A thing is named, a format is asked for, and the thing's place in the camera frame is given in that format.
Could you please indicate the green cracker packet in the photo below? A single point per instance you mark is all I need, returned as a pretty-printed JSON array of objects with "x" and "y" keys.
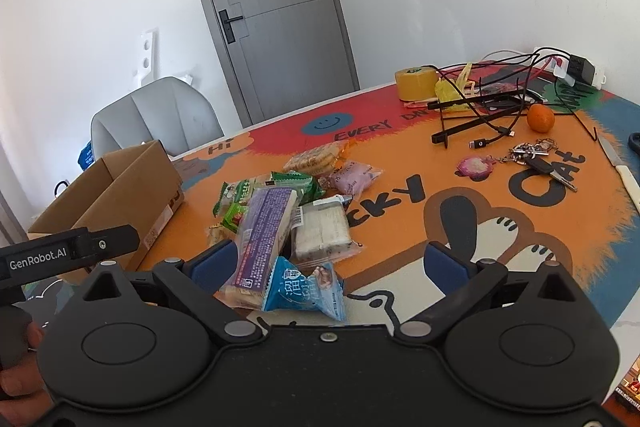
[{"x": 295, "y": 184}]

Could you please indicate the colourful printed table mat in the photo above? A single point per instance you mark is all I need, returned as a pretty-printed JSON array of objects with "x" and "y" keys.
[{"x": 400, "y": 227}]

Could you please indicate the blue snack packet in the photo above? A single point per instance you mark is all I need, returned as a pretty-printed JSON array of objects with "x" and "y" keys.
[{"x": 300, "y": 289}]

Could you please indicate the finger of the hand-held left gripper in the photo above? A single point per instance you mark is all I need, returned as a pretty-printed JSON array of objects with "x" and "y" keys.
[{"x": 112, "y": 241}]

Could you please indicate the pink snack packet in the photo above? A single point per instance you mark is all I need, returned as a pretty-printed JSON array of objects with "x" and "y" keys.
[{"x": 350, "y": 177}]

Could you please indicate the clear white cake packet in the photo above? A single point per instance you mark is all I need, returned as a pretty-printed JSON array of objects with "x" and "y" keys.
[{"x": 320, "y": 229}]

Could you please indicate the cardboard box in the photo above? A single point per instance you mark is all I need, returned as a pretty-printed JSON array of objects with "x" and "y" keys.
[{"x": 125, "y": 202}]

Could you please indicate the small green snack packet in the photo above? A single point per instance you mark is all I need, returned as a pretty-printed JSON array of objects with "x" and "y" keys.
[{"x": 234, "y": 217}]

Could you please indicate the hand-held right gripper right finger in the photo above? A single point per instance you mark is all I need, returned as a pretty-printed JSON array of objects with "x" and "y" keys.
[{"x": 442, "y": 269}]

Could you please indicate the black folding stand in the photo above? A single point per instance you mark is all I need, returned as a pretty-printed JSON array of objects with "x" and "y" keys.
[{"x": 480, "y": 102}]

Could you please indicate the grey chair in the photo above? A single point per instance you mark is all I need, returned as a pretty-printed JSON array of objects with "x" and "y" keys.
[{"x": 160, "y": 112}]

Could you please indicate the person's left hand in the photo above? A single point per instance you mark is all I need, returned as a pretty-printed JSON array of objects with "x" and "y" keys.
[{"x": 22, "y": 389}]

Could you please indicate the black charger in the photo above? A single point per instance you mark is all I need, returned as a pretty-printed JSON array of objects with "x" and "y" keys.
[{"x": 580, "y": 68}]

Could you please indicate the key bunch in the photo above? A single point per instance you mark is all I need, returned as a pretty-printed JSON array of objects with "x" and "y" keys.
[{"x": 542, "y": 164}]

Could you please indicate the yellow tape roll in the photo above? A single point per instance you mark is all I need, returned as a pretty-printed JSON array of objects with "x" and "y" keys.
[{"x": 415, "y": 82}]

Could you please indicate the long purple snack packet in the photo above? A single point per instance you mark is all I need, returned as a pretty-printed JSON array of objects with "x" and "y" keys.
[{"x": 262, "y": 237}]

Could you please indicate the clear cookie packet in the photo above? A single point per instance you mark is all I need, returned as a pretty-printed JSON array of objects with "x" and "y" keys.
[{"x": 315, "y": 159}]

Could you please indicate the orange tangerine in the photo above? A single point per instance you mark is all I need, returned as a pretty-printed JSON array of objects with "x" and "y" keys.
[{"x": 541, "y": 118}]

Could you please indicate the yellow plastic bag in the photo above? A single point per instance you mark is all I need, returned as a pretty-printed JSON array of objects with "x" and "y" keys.
[{"x": 447, "y": 92}]

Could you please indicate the blue plastic bag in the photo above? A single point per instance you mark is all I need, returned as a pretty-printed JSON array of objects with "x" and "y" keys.
[{"x": 86, "y": 156}]

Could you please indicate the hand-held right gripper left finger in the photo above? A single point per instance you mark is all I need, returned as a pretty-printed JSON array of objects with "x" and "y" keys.
[{"x": 212, "y": 263}]

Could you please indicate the white power strip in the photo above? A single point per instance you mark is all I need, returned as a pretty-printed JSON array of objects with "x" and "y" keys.
[{"x": 597, "y": 74}]

